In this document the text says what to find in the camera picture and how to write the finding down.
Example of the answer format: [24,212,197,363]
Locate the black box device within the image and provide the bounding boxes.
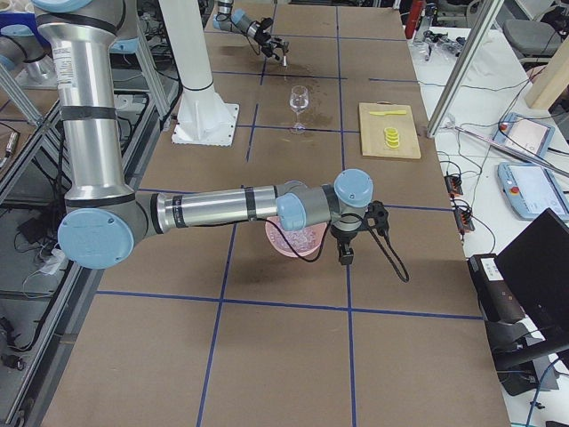
[468,254,525,324]

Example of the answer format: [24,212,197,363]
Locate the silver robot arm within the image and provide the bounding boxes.
[34,1,373,270]
[212,1,289,67]

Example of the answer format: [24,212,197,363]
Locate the steel cocktail jigger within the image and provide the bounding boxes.
[281,42,289,67]

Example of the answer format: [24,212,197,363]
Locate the wooden cutting board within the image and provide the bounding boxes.
[358,102,421,160]

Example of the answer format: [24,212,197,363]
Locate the aluminium frame post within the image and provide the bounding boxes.
[427,0,504,138]

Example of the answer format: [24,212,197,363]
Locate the blue teach pendant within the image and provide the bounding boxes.
[497,162,568,222]
[493,112,555,157]

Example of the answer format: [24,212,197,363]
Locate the metal rod with base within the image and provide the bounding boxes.
[441,118,568,177]

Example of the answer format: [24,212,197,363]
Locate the orange connector block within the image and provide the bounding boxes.
[453,205,475,235]
[445,175,463,198]

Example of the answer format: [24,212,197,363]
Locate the far blue teach pendant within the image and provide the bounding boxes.
[493,112,555,157]

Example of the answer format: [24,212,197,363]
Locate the clear wine glass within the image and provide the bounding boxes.
[289,85,309,133]

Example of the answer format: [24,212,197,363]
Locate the white pedestal column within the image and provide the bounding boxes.
[159,0,239,147]

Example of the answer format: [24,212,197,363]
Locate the yellow plastic knife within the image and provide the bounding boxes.
[368,109,407,117]

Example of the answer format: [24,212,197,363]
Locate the grey office chair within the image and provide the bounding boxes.
[502,1,568,66]

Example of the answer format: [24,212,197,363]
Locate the pink bowl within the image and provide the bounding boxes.
[264,216,326,258]

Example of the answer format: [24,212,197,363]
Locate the near blue teach pendant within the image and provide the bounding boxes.
[497,162,568,222]

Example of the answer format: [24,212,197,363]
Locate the black camera cable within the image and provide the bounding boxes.
[261,213,410,284]

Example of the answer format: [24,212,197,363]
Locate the clear plastic bag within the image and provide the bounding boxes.
[413,30,467,61]

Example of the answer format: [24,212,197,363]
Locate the clear ice cubes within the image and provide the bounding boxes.
[270,224,324,253]

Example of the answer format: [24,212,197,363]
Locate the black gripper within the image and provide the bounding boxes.
[256,29,289,61]
[331,217,365,265]

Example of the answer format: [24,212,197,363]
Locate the red cylinder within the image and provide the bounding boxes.
[405,0,424,40]

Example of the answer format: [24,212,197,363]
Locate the black monitor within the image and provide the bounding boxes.
[494,208,568,370]

